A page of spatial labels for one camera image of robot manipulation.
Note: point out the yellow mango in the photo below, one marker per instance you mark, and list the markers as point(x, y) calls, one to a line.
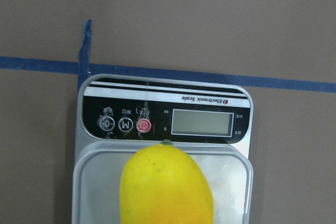
point(162, 184)

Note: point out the silver electronic kitchen scale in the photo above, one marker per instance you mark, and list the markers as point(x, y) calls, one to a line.
point(118, 115)

